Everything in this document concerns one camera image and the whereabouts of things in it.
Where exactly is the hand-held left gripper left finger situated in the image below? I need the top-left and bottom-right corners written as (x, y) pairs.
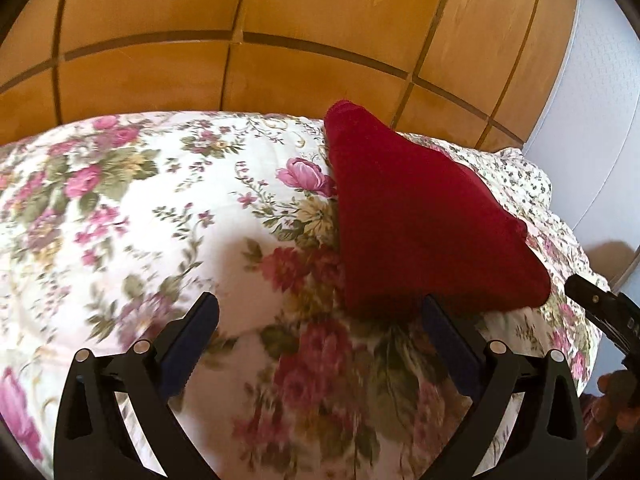
top-left (54, 291), bottom-right (221, 480)

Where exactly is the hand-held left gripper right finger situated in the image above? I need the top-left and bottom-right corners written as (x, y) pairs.
top-left (420, 294), bottom-right (589, 480)

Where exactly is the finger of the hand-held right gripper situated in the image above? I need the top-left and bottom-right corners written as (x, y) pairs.
top-left (565, 273), bottom-right (621, 322)

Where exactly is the dark red embroidered sweater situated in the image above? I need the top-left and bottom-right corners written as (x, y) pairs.
top-left (322, 99), bottom-right (552, 319)

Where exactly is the small-print floral sheet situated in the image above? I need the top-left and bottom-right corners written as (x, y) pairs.
top-left (492, 147), bottom-right (554, 213)

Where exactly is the floral quilted bedspread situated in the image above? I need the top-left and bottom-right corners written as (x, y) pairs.
top-left (0, 112), bottom-right (610, 480)

